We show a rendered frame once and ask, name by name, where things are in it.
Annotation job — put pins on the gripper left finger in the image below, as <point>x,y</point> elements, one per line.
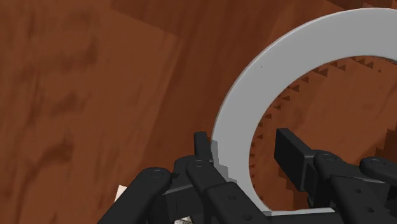
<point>214,192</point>

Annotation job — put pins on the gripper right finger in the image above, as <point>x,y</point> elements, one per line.
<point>341,189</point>

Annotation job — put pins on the brown plate with white rim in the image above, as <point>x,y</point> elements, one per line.
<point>248,93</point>

